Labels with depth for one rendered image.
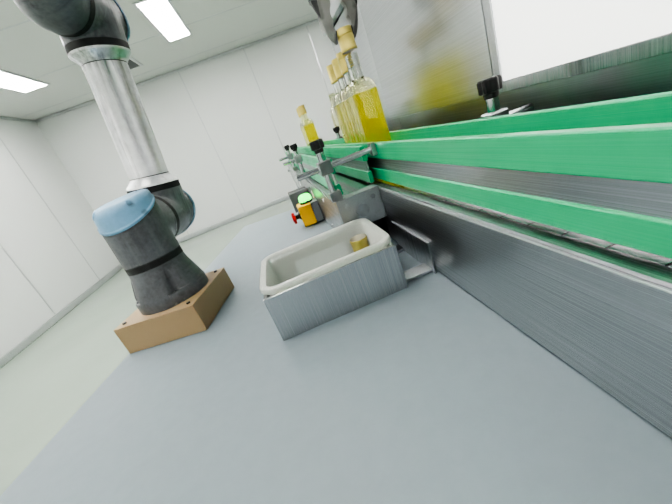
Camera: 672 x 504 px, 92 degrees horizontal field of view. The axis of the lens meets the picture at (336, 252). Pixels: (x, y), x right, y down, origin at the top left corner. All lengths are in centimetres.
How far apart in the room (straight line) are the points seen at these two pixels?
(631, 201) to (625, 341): 10
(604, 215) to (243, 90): 654
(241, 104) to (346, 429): 647
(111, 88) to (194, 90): 593
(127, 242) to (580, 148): 69
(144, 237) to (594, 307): 69
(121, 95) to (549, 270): 82
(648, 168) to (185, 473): 48
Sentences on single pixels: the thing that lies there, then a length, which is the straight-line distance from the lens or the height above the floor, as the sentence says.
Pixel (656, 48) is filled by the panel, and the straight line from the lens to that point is 45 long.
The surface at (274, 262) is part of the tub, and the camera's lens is 65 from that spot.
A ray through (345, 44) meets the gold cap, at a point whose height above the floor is 116.
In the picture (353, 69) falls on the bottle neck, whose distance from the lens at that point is 79.
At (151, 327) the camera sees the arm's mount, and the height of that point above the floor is 79.
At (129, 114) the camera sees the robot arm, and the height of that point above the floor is 119.
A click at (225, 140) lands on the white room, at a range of 666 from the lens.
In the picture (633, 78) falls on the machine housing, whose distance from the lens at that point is 51.
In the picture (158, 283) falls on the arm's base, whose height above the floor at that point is 86.
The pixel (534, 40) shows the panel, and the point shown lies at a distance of 55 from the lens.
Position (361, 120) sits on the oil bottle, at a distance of 77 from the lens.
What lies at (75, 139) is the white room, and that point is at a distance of 736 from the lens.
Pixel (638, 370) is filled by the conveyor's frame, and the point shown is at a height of 80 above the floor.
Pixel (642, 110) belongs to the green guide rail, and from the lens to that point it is 35.
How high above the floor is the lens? 103
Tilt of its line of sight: 20 degrees down
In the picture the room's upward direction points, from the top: 21 degrees counter-clockwise
